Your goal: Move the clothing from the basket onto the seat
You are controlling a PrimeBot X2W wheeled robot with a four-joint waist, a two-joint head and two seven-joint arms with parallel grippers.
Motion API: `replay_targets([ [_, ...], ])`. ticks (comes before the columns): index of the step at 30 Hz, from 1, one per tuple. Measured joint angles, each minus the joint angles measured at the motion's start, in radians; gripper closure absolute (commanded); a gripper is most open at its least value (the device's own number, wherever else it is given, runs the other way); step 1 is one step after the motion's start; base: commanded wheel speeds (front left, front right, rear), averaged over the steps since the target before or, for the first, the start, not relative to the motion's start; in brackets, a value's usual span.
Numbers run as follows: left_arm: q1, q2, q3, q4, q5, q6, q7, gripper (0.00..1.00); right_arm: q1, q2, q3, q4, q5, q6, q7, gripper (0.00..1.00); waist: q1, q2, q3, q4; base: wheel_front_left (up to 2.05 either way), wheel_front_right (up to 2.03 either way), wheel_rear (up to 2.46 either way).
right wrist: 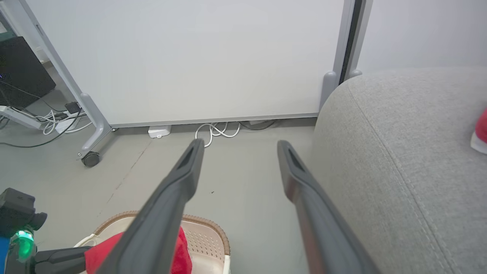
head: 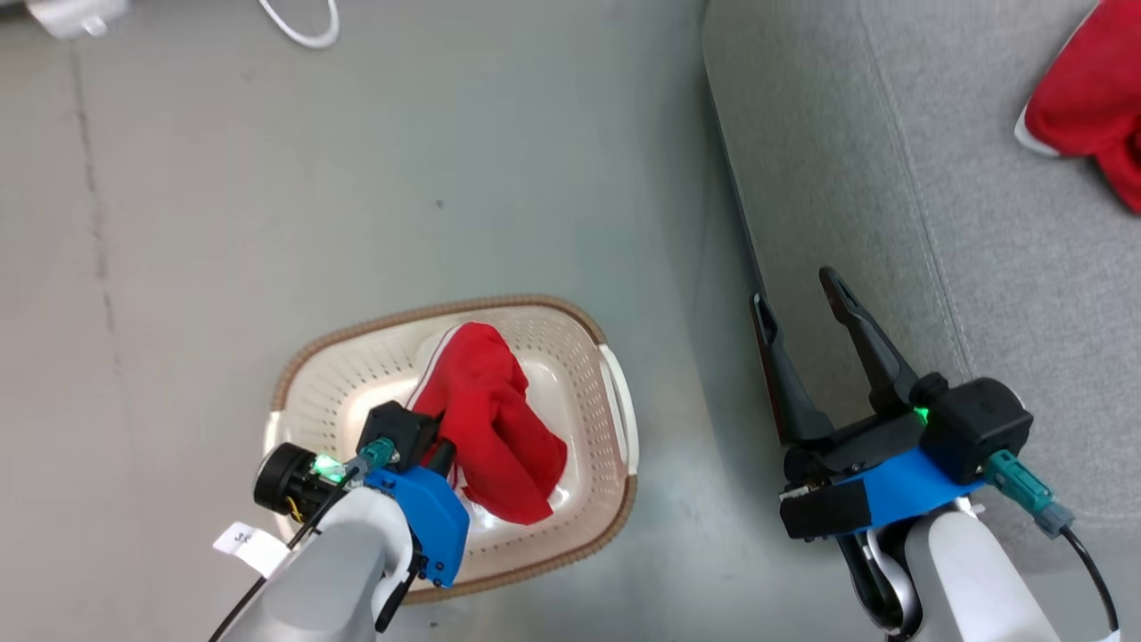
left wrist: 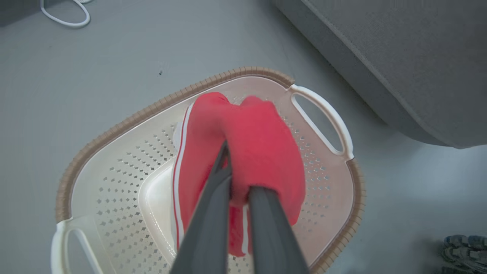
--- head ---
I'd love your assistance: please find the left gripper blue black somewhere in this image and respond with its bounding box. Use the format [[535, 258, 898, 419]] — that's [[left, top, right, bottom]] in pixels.
[[253, 437, 472, 589]]

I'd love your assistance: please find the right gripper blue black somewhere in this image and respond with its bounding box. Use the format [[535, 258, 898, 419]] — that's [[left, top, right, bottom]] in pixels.
[[751, 266, 989, 541]]

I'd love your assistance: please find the red garment with white stripes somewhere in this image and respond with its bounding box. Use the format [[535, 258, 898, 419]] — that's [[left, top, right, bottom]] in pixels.
[[408, 322, 570, 526]]

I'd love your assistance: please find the red garment with white trim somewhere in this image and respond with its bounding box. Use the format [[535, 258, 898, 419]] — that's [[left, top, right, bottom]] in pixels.
[[1014, 0, 1141, 216]]

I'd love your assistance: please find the grey fabric sofa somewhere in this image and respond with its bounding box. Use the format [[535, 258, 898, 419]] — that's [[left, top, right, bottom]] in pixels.
[[702, 0, 1141, 642]]

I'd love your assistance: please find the pale pink perforated laundry basket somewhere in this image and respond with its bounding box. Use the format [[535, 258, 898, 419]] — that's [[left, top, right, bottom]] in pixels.
[[264, 293, 641, 605]]

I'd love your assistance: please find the white paper label tag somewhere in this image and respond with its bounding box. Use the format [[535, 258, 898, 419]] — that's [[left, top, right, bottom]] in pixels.
[[214, 522, 291, 576]]

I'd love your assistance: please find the white power adapter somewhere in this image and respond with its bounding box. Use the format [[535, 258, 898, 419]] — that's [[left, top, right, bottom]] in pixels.
[[25, 0, 132, 40]]

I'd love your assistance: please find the right teal connector black cable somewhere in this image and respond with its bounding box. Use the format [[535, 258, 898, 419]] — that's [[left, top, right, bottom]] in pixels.
[[985, 450, 1121, 636]]

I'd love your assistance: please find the white looped cable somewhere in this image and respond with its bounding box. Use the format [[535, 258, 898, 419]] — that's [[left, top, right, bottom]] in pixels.
[[258, 0, 342, 50]]

